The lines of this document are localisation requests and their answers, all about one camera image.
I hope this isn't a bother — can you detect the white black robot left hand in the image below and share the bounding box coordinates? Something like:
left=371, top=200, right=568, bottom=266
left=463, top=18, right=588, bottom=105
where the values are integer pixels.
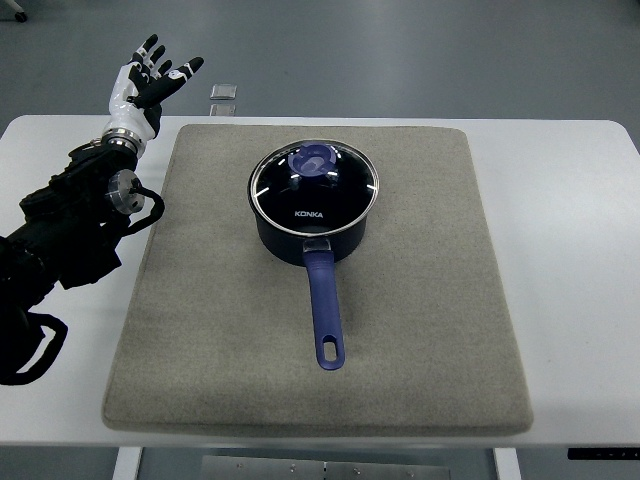
left=102, top=34, right=204, bottom=156

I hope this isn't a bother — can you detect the glass pot lid blue knob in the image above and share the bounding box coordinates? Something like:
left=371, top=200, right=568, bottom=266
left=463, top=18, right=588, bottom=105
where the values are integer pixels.
left=248, top=139, right=380, bottom=236

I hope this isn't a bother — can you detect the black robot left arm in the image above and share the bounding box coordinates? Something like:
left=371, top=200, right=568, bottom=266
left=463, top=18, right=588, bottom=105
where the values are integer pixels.
left=1, top=128, right=165, bottom=386

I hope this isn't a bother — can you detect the lower floor outlet plate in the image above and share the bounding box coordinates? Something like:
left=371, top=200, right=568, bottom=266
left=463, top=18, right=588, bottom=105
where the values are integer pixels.
left=209, top=103, right=236, bottom=117

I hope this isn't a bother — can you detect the floor outlet plate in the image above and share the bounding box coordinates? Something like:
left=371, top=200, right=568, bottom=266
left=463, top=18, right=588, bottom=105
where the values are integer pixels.
left=209, top=103, right=236, bottom=117
left=210, top=84, right=237, bottom=100

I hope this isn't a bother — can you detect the upper floor outlet plate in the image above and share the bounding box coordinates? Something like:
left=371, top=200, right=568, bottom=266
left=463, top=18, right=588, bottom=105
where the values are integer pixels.
left=210, top=84, right=237, bottom=100

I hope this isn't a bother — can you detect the chair caster wheel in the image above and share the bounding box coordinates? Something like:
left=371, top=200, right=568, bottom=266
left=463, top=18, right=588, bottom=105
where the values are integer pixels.
left=3, top=0, right=28, bottom=23

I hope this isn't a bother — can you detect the grey felt mat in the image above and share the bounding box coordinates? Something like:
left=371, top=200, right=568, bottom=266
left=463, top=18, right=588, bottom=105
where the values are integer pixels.
left=102, top=125, right=533, bottom=437

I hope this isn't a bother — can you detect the white left table leg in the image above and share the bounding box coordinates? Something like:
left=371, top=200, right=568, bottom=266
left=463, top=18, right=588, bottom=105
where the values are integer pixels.
left=112, top=447, right=143, bottom=480

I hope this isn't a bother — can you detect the white table leg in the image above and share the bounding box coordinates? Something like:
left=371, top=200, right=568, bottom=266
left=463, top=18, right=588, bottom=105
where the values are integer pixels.
left=493, top=448, right=523, bottom=480
left=112, top=447, right=143, bottom=480

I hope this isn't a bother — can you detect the metal table crossbar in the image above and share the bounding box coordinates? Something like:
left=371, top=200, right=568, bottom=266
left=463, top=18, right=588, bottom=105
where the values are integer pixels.
left=199, top=455, right=451, bottom=480

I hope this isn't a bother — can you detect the white right table leg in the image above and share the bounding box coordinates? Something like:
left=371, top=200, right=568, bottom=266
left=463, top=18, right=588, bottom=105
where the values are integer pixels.
left=493, top=448, right=523, bottom=480

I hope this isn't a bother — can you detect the black table control panel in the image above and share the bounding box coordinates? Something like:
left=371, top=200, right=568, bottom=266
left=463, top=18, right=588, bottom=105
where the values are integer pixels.
left=567, top=447, right=640, bottom=461

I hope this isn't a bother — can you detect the dark saucepan blue handle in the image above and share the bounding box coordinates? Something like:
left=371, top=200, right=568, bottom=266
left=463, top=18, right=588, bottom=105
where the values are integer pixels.
left=248, top=197, right=370, bottom=371

